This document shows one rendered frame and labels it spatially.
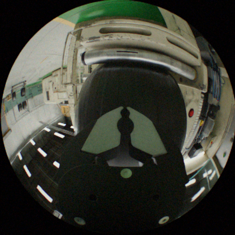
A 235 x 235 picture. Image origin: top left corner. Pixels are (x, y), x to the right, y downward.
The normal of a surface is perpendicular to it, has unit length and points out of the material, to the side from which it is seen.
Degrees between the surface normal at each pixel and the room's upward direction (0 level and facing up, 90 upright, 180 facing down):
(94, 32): 90
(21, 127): 90
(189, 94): 90
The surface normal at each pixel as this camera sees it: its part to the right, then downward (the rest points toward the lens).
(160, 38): -0.05, 0.43
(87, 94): -0.29, -0.25
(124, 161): -0.04, 0.18
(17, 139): 0.98, 0.11
